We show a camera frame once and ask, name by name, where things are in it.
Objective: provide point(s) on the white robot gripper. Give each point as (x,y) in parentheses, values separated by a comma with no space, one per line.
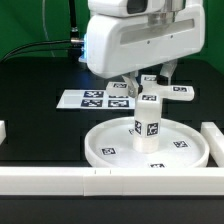
(122,45)

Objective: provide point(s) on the white cross-shaped table base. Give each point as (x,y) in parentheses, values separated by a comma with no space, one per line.
(150,90)

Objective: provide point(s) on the white round table top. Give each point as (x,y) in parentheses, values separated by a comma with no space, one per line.
(114,143)

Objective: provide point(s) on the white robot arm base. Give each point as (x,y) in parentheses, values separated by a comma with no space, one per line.
(83,57)

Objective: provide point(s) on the white marker sheet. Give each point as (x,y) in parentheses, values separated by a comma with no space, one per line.
(93,99)

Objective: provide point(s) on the white right fence bar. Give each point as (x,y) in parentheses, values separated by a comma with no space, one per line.
(215,139)

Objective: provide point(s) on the white fence bar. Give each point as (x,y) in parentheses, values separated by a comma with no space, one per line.
(65,181)
(215,139)
(2,131)

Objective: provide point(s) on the white front fence bar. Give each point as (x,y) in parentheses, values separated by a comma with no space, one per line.
(65,181)

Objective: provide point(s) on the white left fence bar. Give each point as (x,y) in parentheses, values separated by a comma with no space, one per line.
(2,131)

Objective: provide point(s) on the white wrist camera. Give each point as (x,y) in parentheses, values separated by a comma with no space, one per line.
(125,8)

